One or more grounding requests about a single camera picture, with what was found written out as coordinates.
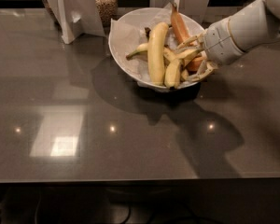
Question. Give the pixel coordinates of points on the white bowl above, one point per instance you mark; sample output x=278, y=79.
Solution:
x=130, y=62

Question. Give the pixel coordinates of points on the orange ripe banana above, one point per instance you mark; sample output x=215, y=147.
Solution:
x=181, y=34

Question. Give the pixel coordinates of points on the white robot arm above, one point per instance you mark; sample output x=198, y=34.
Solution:
x=255, y=25

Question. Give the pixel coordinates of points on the glass jar with grains left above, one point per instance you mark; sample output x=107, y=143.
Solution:
x=107, y=10

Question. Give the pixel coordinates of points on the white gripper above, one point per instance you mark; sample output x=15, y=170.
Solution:
x=218, y=42

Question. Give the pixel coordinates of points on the large yellow banana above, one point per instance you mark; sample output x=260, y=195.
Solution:
x=156, y=67

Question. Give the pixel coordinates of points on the white paper liner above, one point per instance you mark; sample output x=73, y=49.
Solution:
x=124, y=41

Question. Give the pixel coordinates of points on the yellow banana green stem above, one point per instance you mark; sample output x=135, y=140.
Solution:
x=176, y=62

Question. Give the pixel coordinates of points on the white paper bag left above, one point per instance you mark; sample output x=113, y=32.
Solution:
x=77, y=17

